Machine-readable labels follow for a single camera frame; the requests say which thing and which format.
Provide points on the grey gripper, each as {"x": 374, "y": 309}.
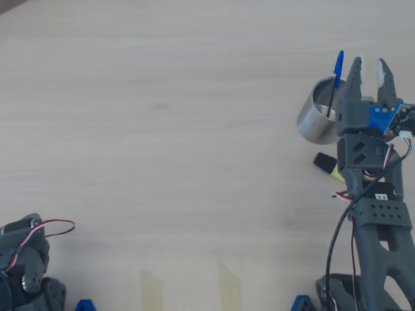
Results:
{"x": 354, "y": 114}

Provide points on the blue cap ballpoint pen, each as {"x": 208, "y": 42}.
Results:
{"x": 339, "y": 64}

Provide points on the grey idle robot arm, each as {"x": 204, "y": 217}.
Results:
{"x": 29, "y": 259}

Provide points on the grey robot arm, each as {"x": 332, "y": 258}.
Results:
{"x": 376, "y": 246}

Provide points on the silver steel mug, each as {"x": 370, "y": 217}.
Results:
{"x": 311, "y": 126}

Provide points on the yellow highlighter with black cap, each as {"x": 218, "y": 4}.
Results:
{"x": 324, "y": 160}

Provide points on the blue plastic base clamp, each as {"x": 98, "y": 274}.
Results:
{"x": 300, "y": 304}
{"x": 86, "y": 306}

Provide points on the long beige tape strip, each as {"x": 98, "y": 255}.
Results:
{"x": 229, "y": 288}

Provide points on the short beige tape strip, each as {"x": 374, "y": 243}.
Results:
{"x": 151, "y": 291}

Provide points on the camera board on blue mount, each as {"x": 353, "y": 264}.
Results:
{"x": 379, "y": 116}

